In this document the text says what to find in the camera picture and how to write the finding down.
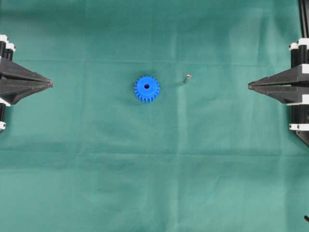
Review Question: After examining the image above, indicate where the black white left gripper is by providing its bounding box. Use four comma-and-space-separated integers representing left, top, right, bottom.
0, 34, 54, 132

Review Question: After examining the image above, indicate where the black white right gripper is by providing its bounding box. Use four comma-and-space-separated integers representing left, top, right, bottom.
248, 37, 309, 132

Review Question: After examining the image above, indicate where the blue plastic spur gear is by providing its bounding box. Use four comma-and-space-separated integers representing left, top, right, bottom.
134, 75, 160, 103

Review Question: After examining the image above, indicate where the green table cloth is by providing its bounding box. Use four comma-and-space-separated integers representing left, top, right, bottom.
0, 0, 309, 232

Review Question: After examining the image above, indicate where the black aluminium frame rail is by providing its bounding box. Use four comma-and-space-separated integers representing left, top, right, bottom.
298, 0, 309, 38

